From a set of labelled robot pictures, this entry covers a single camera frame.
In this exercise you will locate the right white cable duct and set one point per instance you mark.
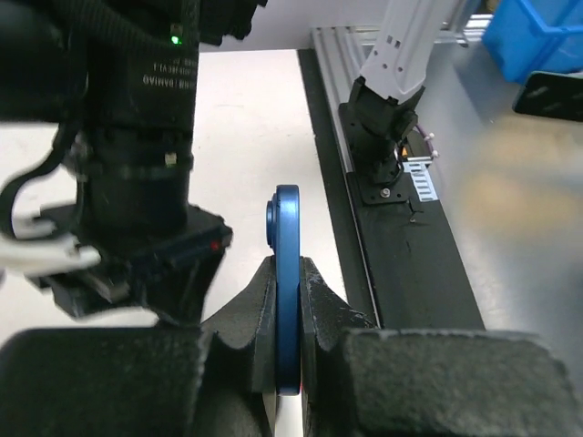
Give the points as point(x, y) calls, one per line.
point(418, 169)

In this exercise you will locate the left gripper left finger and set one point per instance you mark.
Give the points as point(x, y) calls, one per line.
point(213, 380)

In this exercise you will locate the blue plastic bin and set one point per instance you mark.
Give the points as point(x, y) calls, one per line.
point(529, 36)

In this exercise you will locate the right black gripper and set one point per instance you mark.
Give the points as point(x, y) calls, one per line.
point(119, 81)

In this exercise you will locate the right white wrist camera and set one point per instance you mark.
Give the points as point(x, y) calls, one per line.
point(34, 254)

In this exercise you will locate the blue smartphone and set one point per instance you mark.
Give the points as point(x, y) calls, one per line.
point(283, 234)

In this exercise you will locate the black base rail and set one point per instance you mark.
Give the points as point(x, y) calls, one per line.
point(401, 269)

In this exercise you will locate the aluminium frame rail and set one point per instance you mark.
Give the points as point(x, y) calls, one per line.
point(341, 51)

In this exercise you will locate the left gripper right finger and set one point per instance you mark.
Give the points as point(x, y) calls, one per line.
point(359, 380)

